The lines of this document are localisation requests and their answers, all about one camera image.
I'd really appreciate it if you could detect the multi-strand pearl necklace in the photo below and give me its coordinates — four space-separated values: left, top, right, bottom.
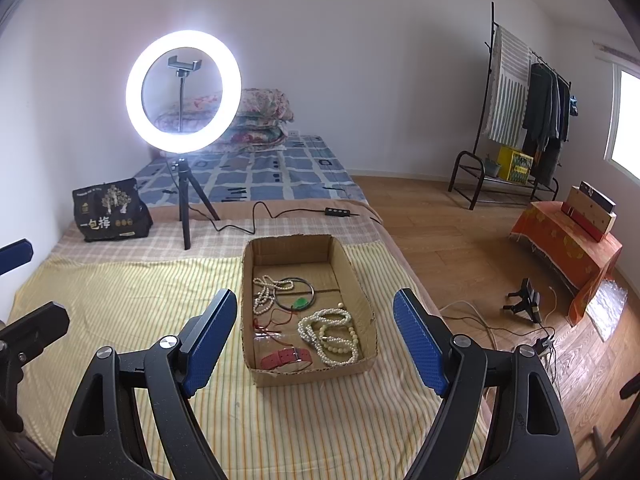
297 309 361 367

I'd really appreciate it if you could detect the red watch strap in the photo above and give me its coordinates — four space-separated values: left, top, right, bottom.
258 346 313 371

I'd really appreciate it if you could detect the cardboard box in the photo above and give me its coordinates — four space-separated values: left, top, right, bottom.
241 234 377 388

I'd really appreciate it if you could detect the thin pearl necklace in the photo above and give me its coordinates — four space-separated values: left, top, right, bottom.
252 275 295 313

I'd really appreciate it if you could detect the folded floral quilt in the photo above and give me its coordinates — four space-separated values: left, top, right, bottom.
155 87 296 153

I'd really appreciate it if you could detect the striped hanging towel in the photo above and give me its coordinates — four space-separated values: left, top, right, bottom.
482 25 533 146

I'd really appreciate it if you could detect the black phone holder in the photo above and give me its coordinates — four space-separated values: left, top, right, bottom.
167 54 202 133

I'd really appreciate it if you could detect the black cord green pendant necklace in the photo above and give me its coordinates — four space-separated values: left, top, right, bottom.
274 277 316 311

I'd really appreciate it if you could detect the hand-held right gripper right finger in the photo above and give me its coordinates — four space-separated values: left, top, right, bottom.
392 287 581 480

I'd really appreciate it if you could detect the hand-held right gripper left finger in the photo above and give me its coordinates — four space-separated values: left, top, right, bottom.
52 288 238 480

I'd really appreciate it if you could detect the black power cable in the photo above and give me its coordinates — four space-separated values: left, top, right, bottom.
192 201 328 235

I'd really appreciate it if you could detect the beige plaid sheet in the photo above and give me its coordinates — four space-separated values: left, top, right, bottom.
47 215 396 266

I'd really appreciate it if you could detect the cream bead bracelet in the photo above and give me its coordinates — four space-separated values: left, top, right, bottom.
319 324 359 356

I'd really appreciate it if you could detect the yellow box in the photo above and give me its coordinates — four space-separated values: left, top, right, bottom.
496 145 534 182

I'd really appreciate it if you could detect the orange cloth covered table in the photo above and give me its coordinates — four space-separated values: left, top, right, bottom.
510 201 623 326

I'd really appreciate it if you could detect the dark blue box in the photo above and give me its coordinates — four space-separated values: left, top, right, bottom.
579 181 617 215

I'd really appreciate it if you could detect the black hanging garment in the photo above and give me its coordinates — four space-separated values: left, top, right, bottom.
556 77 572 143

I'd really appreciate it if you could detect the yellow striped cloth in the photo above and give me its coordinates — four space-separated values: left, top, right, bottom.
0 242 493 480

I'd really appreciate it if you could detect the small black folding tripod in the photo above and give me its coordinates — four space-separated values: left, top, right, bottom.
505 278 543 324

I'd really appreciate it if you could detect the white floor cable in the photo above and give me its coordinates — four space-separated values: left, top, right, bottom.
439 300 503 353

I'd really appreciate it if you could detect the black tripod stand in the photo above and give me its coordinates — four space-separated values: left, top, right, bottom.
170 157 221 251

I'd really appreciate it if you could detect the white ring light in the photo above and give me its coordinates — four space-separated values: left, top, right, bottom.
125 30 243 155

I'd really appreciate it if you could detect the black metal clothes rack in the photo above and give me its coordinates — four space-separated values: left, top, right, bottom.
447 2 573 211

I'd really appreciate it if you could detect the black printed bag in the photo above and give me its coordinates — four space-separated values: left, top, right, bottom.
71 177 153 243

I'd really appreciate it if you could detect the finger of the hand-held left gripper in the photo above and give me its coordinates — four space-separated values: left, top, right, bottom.
0 301 71 348
0 239 35 277

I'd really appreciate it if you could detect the window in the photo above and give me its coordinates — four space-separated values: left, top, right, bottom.
602 65 640 183

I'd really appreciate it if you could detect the dark grey hanging jacket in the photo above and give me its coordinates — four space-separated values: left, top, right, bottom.
522 62 562 186

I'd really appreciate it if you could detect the tan gift box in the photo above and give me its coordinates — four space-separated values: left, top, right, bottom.
567 185 617 235

